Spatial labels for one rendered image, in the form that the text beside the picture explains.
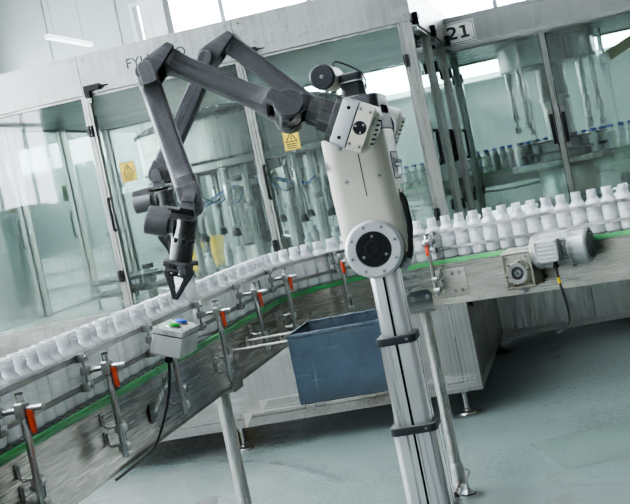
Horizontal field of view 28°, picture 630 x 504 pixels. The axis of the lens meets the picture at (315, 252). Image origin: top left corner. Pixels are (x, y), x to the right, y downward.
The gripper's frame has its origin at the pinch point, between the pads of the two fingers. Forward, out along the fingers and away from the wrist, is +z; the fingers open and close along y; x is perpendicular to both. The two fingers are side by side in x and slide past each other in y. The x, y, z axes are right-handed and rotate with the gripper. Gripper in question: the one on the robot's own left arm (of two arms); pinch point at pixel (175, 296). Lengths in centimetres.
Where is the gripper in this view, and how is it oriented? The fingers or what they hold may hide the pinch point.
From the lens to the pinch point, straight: 314.9
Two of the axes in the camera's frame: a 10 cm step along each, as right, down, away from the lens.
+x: 9.7, 1.7, -1.9
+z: -1.5, 9.8, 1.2
